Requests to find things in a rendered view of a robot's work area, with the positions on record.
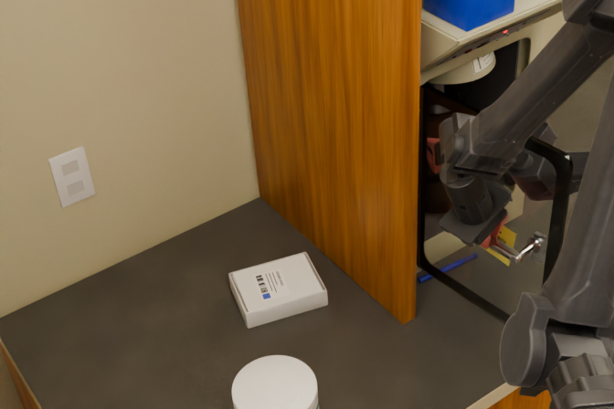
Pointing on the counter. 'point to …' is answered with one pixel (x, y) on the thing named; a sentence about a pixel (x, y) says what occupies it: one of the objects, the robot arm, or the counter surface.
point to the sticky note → (503, 242)
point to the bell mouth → (478, 68)
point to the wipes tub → (275, 384)
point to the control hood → (544, 1)
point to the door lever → (513, 249)
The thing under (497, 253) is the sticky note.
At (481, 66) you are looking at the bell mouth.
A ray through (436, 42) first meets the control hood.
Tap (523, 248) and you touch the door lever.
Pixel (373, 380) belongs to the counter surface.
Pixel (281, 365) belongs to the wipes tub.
